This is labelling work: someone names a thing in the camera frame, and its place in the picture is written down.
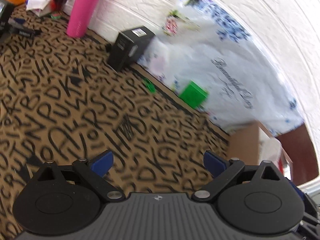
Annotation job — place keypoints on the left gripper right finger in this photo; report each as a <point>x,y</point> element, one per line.
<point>224,173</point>

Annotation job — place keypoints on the letter-patterned brown tablecloth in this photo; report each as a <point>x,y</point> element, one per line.
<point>60,101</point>

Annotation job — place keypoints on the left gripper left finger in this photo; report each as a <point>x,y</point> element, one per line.
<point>91,172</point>

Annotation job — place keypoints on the pink water bottle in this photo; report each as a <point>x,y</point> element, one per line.
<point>81,14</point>

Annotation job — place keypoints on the white floral plastic bag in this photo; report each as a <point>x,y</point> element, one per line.
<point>202,43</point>

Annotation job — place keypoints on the black small carton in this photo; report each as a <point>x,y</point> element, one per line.
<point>129,47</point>

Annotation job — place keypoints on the green small box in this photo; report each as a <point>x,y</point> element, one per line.
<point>193,95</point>

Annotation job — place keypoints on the cardboard storage box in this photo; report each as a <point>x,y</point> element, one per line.
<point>253,143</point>

